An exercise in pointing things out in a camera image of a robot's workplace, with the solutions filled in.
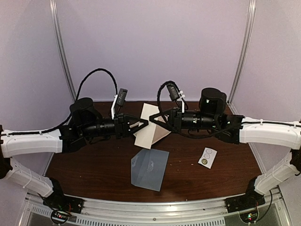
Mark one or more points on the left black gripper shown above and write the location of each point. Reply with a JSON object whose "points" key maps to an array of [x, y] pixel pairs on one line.
{"points": [[122, 125]]}

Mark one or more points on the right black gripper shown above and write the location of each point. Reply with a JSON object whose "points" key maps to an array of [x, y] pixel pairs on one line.
{"points": [[176, 110]]}

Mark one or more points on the ornate bordered paper sheet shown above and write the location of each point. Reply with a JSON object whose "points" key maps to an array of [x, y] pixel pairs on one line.
{"points": [[159, 133]]}

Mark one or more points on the beige letter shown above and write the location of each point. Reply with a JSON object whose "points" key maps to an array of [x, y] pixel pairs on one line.
{"points": [[143, 137]]}

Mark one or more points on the grey-blue envelope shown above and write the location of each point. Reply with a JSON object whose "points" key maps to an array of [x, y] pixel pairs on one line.
{"points": [[148, 167]]}

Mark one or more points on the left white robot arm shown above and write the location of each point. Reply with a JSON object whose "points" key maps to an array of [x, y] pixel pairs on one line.
{"points": [[85, 124]]}

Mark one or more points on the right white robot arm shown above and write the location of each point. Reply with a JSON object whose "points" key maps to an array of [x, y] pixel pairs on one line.
{"points": [[211, 121]]}

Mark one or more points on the white sticker sheet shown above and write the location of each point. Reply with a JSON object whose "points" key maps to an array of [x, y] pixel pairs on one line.
{"points": [[207, 157]]}

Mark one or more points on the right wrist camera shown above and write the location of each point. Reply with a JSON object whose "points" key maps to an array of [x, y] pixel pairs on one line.
{"points": [[176, 95]]}

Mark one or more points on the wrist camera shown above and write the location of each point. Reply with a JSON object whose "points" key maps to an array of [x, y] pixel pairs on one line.
{"points": [[118, 102], [176, 95]]}

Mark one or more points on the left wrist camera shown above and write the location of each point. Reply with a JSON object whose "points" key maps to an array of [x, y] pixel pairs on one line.
{"points": [[118, 102]]}

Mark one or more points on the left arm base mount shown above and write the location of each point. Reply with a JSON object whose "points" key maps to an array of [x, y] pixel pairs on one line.
{"points": [[62, 205]]}

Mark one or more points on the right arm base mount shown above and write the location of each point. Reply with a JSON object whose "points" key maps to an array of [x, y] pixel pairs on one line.
{"points": [[246, 205]]}

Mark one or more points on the front aluminium rail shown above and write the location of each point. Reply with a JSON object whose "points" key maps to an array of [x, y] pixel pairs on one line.
{"points": [[208, 212]]}

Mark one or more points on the left aluminium frame post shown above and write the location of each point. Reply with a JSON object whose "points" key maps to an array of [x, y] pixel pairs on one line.
{"points": [[61, 50]]}

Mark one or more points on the aluminium frame post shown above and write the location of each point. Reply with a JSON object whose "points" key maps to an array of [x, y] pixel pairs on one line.
{"points": [[61, 50], [243, 53]]}

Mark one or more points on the right aluminium frame post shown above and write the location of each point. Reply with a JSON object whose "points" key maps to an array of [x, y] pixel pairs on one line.
{"points": [[243, 53]]}

